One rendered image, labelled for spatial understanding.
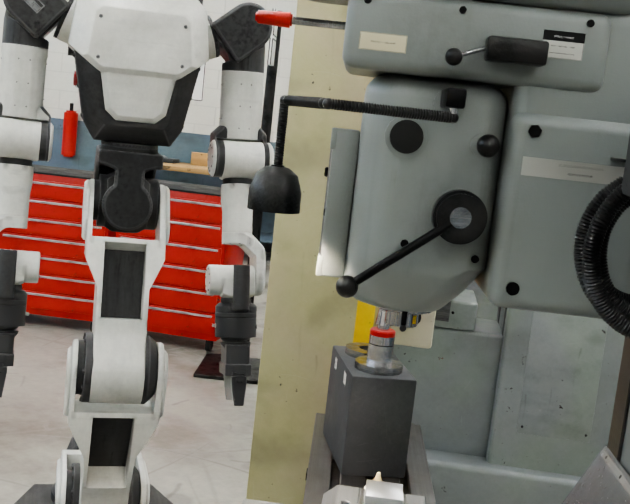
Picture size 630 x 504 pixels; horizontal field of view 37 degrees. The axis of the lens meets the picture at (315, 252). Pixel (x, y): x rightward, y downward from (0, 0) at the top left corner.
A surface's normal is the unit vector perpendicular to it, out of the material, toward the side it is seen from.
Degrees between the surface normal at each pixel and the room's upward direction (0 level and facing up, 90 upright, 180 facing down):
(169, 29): 90
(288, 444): 90
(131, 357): 66
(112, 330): 79
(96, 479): 30
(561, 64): 90
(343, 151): 90
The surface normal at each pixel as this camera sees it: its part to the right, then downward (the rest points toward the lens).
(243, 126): 0.29, 0.14
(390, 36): -0.04, 0.14
